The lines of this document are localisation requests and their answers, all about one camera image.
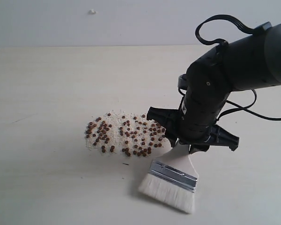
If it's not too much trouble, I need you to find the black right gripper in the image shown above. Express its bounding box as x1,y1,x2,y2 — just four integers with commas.
147,91,239,154

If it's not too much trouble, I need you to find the white wooden paint brush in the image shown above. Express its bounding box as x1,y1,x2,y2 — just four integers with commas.
138,141,199,214

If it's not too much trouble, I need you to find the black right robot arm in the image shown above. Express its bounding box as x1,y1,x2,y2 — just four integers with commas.
147,23,281,153

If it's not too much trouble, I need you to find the pile of brown pellets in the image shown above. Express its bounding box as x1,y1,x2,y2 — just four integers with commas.
85,112,167,158

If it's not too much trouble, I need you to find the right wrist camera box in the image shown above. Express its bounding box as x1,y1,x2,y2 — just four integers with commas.
177,74,188,90

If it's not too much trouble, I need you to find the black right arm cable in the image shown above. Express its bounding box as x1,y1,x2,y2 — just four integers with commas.
219,89,281,121

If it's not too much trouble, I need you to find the small white wall fixture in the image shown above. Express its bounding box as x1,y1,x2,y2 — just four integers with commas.
89,9,97,15

